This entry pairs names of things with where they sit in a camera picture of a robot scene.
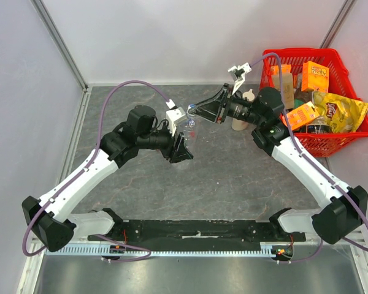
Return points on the small orange box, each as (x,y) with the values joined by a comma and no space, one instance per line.
(285,68)

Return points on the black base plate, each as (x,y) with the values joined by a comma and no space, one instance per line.
(201,234)

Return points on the yellow Lays chip bag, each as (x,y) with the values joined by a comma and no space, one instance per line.
(343,114)

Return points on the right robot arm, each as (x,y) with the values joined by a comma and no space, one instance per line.
(341,207)

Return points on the slotted cable duct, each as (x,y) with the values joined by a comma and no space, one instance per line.
(110,250)

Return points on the aluminium frame rail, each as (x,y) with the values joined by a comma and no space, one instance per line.
(54,33)

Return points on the orange snack box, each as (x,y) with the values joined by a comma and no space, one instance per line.
(302,115)

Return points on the clear Pocari Sweat bottle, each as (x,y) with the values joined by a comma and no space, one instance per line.
(191,129)

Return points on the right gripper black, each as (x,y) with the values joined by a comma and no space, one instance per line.
(222,105)

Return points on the orange Sugar Daddy box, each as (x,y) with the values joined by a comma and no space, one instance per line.
(315,77)

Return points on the beige nozzle bottle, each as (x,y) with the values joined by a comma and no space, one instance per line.
(238,124)

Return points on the red plastic basket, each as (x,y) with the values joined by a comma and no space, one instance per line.
(323,145)

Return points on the brown cardboard box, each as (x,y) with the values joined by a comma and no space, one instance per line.
(287,88)

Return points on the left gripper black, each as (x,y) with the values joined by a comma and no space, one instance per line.
(182,152)

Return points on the dark jar in basket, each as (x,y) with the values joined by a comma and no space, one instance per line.
(317,126)

